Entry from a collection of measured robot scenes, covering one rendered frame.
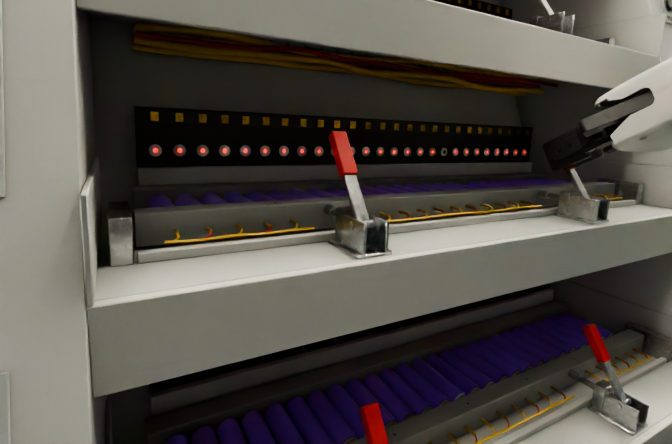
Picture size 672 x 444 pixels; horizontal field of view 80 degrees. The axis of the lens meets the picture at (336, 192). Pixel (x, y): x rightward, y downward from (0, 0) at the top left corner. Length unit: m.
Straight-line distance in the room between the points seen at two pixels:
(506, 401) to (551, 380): 0.07
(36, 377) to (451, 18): 0.35
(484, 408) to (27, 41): 0.42
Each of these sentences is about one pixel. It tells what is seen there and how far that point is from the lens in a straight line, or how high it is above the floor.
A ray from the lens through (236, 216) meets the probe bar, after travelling 0.29.
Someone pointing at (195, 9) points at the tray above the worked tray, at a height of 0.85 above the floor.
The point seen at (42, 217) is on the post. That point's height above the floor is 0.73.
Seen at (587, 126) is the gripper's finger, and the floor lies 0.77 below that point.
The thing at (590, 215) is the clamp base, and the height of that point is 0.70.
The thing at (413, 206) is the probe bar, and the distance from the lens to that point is 0.36.
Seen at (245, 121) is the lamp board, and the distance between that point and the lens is 0.41.
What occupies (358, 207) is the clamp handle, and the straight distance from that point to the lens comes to 0.27.
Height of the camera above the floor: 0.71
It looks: 6 degrees up
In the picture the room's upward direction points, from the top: 6 degrees counter-clockwise
